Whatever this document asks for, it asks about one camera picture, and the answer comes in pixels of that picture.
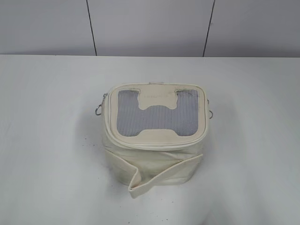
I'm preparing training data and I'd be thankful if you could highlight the silver zipper pull ring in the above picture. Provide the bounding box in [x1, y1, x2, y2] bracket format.
[207, 99, 216, 120]
[97, 92, 108, 117]

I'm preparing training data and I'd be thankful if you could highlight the cream canvas zipper bag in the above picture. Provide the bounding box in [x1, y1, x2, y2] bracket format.
[95, 83, 213, 198]

